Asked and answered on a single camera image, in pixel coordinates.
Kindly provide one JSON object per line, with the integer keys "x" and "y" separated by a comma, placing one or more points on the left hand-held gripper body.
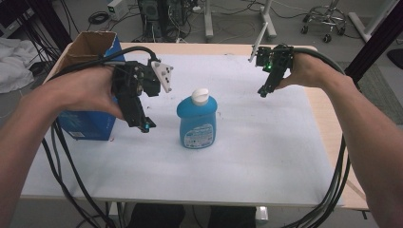
{"x": 130, "y": 85}

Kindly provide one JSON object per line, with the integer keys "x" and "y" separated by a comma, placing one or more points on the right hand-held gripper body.
{"x": 277, "y": 63}

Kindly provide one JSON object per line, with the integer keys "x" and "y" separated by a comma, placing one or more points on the blue cardboard box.
{"x": 90, "y": 123}

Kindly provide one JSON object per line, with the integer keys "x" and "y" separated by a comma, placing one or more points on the blue bottle with white cap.
{"x": 197, "y": 122}

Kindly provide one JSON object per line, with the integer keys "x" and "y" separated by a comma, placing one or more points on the person's right hand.
{"x": 309, "y": 71}

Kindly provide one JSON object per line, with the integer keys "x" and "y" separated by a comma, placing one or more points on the person's left hand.
{"x": 85, "y": 88}

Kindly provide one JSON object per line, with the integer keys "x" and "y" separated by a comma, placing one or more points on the chrome wheeled chair base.
{"x": 324, "y": 20}

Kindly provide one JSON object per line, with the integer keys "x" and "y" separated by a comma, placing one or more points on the black computer tower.
{"x": 161, "y": 19}

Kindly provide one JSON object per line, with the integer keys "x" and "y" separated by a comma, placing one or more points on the small white device box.
{"x": 118, "y": 9}

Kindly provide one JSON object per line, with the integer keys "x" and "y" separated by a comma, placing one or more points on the wooden table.
{"x": 326, "y": 126}

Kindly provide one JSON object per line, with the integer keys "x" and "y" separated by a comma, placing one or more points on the white foam mat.
{"x": 202, "y": 164}

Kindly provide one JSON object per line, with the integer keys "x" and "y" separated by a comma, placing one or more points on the black metal stand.
{"x": 47, "y": 22}
{"x": 374, "y": 41}

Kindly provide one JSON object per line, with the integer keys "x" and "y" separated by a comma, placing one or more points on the grey floor mat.
{"x": 381, "y": 95}

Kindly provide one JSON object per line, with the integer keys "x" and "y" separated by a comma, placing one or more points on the white cloth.
{"x": 15, "y": 66}

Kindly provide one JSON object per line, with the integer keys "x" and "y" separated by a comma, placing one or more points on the person's dark trouser legs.
{"x": 190, "y": 217}

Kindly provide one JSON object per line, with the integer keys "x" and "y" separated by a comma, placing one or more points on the white table leg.
{"x": 261, "y": 213}

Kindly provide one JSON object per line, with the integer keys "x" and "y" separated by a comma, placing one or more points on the white desk frame legs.
{"x": 240, "y": 19}

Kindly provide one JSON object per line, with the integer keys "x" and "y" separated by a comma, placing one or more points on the white frame leg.
{"x": 367, "y": 22}

